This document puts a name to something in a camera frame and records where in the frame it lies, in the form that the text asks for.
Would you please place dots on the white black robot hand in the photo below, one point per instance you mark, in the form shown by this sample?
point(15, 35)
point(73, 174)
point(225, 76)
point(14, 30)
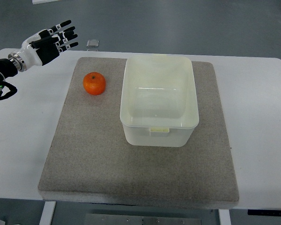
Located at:
point(44, 46)

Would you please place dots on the orange fruit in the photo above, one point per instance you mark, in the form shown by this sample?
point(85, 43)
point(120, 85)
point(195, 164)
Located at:
point(94, 83)

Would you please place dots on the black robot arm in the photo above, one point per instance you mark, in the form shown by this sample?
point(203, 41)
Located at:
point(7, 69)

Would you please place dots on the white plastic box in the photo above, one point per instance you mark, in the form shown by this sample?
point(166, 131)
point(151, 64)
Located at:
point(158, 101)

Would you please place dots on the white object top edge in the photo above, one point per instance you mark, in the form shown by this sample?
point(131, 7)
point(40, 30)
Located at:
point(41, 1)

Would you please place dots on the small clear square on floor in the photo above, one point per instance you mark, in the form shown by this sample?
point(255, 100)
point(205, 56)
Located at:
point(92, 43)

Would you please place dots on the grey felt mat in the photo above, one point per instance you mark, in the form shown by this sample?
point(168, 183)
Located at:
point(90, 159)

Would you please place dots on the white table leg left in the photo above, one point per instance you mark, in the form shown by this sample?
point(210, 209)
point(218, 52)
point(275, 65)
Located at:
point(47, 214)

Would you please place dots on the white table leg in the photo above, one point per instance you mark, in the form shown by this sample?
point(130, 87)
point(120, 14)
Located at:
point(224, 217)
point(47, 214)

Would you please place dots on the white table leg right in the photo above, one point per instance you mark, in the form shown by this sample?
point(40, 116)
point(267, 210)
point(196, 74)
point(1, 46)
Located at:
point(224, 217)

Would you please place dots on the black table control panel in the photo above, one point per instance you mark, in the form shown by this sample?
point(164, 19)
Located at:
point(274, 213)

